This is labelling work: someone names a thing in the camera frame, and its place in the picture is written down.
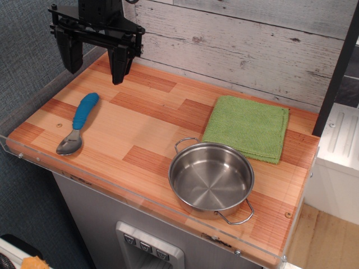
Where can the silver dispenser button panel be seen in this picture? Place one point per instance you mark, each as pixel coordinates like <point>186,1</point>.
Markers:
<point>143,250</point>

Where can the orange plush object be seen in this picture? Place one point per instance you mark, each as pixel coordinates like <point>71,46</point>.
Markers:
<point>34,263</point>

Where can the clear acrylic table guard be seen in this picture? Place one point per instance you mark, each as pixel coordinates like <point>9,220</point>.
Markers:
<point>128,144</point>

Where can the white toy sink counter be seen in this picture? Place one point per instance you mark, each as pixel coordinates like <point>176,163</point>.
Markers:
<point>333,183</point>

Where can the grey toy fridge cabinet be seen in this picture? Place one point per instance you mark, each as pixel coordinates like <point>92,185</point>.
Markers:
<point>96,215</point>

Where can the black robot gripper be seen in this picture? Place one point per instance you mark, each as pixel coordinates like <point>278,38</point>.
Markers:
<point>100,23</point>

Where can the blue handled metal spoon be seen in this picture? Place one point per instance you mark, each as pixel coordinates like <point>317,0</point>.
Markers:
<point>73,142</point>

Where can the green towel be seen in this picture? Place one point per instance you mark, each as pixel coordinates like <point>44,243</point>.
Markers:
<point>255,129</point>

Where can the stainless steel pot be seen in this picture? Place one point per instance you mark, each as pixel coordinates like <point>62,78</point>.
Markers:
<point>211,180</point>

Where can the dark right frame post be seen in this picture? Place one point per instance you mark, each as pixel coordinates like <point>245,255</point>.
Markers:
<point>338,74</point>

